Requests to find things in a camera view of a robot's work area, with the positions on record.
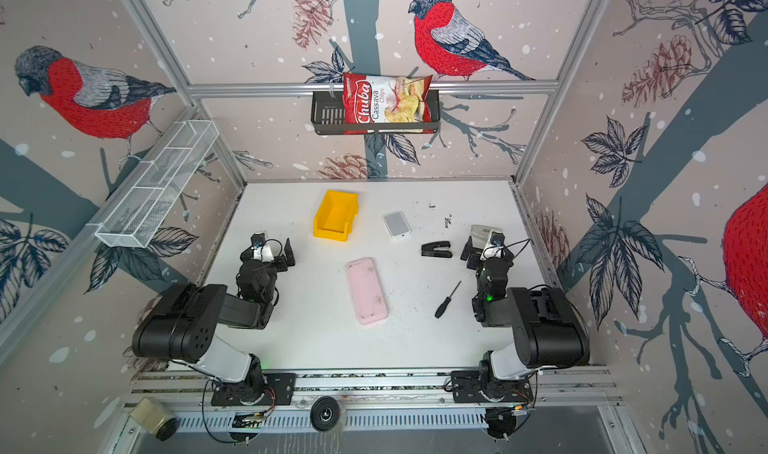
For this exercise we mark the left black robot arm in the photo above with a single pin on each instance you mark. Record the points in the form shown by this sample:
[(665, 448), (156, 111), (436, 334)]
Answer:
[(181, 328)]

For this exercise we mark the pink rectangular case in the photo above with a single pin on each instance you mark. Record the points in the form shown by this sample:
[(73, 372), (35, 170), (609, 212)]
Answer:
[(367, 295)]

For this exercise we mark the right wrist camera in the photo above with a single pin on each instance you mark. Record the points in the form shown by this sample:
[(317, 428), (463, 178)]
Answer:
[(494, 246)]

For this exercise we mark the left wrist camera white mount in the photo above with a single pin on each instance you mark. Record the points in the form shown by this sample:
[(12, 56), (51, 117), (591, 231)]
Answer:
[(264, 248)]

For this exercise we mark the white grey power bank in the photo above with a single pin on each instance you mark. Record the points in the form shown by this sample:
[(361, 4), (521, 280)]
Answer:
[(396, 225)]

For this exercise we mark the yellow plastic bin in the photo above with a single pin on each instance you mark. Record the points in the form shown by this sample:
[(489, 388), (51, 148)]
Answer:
[(335, 216)]

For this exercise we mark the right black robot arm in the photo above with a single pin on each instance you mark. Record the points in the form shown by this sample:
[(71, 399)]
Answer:
[(546, 331)]

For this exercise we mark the black screwdriver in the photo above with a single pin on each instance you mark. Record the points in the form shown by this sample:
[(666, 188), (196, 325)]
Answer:
[(446, 302)]

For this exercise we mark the black round knob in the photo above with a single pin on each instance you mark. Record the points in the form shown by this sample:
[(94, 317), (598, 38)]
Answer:
[(325, 414)]

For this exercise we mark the black wall shelf basket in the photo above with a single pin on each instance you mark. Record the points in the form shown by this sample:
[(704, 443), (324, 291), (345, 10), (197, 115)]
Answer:
[(328, 118)]

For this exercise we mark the red cassava chips bag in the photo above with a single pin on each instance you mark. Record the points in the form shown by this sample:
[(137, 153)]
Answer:
[(385, 100)]

